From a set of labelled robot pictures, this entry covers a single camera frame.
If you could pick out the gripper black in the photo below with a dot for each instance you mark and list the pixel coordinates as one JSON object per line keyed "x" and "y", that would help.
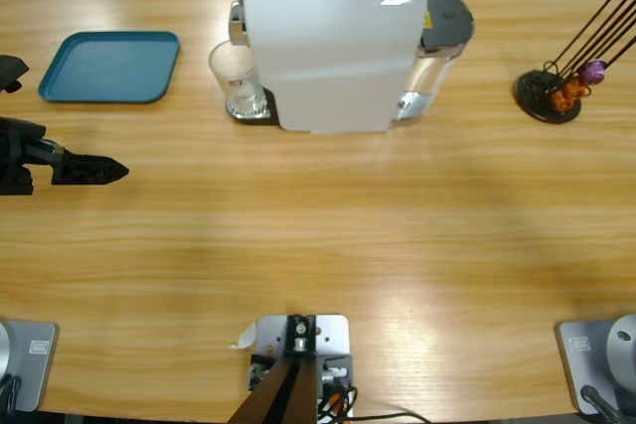
{"x": 17, "y": 156}

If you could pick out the clear drinking glass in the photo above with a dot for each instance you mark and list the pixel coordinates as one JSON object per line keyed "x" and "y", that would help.
{"x": 243, "y": 96}

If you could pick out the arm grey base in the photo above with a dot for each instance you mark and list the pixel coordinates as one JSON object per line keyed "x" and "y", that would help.
{"x": 576, "y": 359}
{"x": 35, "y": 369}

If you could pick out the white capsule coffee machine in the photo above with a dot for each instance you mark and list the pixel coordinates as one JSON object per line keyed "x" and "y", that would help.
{"x": 328, "y": 56}

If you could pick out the orange coffee capsule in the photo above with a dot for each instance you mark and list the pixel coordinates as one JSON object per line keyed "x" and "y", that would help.
{"x": 575, "y": 86}
{"x": 564, "y": 102}

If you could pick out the purple coffee capsule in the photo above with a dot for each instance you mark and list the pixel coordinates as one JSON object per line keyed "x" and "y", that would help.
{"x": 595, "y": 71}

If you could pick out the teal plastic tray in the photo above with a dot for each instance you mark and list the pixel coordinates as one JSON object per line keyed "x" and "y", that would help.
{"x": 109, "y": 66}

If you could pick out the metal drip tray grille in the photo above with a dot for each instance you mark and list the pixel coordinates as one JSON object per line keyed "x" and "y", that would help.
{"x": 272, "y": 108}

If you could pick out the white paper tag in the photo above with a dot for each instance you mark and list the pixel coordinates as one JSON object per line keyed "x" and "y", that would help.
{"x": 246, "y": 337}

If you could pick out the clear water tank black lid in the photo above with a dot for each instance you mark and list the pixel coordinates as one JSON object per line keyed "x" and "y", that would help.
{"x": 444, "y": 17}

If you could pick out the black capsule holder with rods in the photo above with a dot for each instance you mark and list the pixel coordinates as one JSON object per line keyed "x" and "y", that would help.
{"x": 531, "y": 91}

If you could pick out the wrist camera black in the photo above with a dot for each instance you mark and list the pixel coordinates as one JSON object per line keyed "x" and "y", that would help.
{"x": 12, "y": 71}

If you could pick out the white mount block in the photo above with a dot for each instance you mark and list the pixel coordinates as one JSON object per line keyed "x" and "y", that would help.
{"x": 330, "y": 334}

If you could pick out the dark camera post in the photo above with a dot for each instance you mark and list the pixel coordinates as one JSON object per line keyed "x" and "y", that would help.
{"x": 283, "y": 394}

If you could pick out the black mount bracket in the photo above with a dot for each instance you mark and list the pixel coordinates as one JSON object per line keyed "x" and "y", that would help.
{"x": 343, "y": 362}

